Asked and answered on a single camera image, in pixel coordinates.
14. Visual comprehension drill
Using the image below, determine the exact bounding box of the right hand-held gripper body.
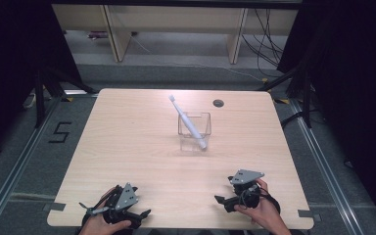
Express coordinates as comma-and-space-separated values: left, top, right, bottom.
227, 168, 265, 211

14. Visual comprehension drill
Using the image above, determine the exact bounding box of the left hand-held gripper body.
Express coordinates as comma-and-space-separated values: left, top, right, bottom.
103, 182, 142, 225

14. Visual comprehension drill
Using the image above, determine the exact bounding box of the clear plastic container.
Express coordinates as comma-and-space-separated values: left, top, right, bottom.
177, 112, 212, 153

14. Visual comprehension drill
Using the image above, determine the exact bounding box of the white electric toothbrush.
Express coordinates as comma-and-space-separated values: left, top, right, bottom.
167, 94, 209, 151

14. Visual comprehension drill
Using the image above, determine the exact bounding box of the person's right hand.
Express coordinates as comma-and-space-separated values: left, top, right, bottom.
234, 179, 288, 231

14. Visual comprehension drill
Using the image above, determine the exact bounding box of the person's left hand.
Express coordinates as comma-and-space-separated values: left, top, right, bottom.
78, 186, 133, 235

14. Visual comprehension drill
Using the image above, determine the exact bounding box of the grey tape piece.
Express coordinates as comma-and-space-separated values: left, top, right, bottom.
297, 209, 323, 223
42, 202, 67, 212

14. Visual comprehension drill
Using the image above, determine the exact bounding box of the black metal stand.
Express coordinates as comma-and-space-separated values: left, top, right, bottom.
258, 64, 313, 129
33, 67, 99, 129

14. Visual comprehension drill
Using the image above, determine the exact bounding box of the black curtain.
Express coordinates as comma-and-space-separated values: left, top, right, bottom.
0, 0, 83, 165
276, 0, 376, 226

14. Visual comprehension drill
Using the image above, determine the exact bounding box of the beige wooden shelf unit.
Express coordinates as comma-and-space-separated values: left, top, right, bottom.
52, 3, 300, 65

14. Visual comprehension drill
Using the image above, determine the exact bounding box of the grey cable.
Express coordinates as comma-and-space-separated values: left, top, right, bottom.
78, 201, 112, 216

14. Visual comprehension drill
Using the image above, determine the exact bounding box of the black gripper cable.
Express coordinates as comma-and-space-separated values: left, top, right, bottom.
258, 190, 281, 215

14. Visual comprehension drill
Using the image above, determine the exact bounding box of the metal floor rail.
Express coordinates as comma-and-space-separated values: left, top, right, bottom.
0, 97, 62, 235
289, 99, 364, 235

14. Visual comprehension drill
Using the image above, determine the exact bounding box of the bundle of black cables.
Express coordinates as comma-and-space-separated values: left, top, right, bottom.
241, 8, 286, 78

